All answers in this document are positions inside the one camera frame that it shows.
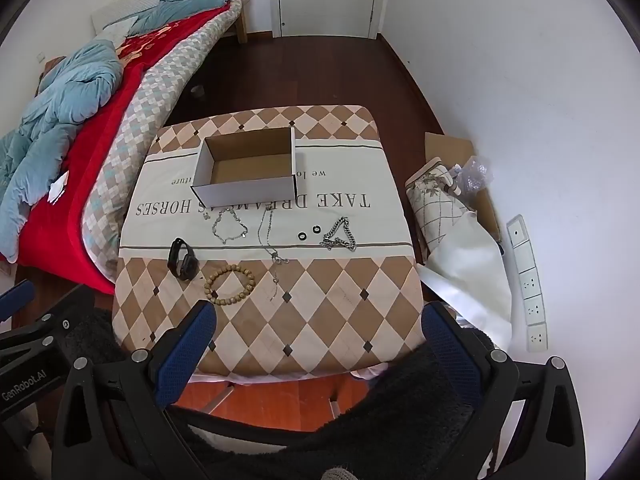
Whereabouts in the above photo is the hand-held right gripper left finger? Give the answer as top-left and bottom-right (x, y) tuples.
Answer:
(50, 300), (218, 480)

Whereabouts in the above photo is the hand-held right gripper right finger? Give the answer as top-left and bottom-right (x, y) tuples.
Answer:
(421, 301), (586, 480)

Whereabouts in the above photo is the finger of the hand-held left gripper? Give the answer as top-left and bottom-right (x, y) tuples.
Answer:
(0, 280), (37, 322)
(0, 284), (97, 362)

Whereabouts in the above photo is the wooden bead bracelet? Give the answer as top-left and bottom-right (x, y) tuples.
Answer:
(203, 265), (256, 307)

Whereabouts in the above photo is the black smartwatch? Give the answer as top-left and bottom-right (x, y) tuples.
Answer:
(167, 238), (200, 280)

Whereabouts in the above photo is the thin silver necklace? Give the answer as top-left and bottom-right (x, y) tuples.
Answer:
(257, 205), (291, 302)

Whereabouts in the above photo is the thin silver charm bracelet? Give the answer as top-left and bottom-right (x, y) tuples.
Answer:
(212, 207), (250, 245)

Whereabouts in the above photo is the thick silver chain bracelet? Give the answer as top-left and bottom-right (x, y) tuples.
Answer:
(320, 216), (359, 253)

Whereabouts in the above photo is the cardboard box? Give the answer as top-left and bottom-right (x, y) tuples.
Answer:
(190, 127), (297, 209)

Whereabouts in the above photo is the black fluffy garment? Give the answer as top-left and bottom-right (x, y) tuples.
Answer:
(64, 309), (503, 480)

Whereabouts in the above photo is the white power strip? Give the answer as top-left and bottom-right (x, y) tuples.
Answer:
(506, 214), (549, 354)

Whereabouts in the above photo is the white paper slip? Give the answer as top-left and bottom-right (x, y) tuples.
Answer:
(48, 170), (71, 205)

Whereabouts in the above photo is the brown diamond-patterned tablecloth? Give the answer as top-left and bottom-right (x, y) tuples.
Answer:
(111, 105), (426, 378)

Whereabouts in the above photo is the red blanket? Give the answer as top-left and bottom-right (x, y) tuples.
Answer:
(0, 0), (242, 296)

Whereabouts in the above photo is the floral rolled cloth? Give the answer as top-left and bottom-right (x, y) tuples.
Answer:
(403, 157), (474, 262)

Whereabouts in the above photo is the light blue duvet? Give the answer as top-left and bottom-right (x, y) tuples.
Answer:
(0, 40), (126, 261)

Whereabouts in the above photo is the clear plastic bag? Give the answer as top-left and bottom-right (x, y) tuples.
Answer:
(452, 155), (494, 197)

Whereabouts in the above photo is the flat cardboard sheet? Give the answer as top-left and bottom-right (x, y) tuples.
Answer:
(423, 132), (504, 244)

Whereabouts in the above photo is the checked quilt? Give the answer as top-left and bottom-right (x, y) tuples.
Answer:
(82, 10), (242, 282)

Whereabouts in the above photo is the brown cloth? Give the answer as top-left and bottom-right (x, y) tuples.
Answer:
(37, 55), (69, 97)

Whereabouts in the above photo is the pale pillow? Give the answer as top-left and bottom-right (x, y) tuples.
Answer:
(101, 15), (139, 42)

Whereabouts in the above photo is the blue blanket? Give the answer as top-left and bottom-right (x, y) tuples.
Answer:
(132, 0), (240, 32)

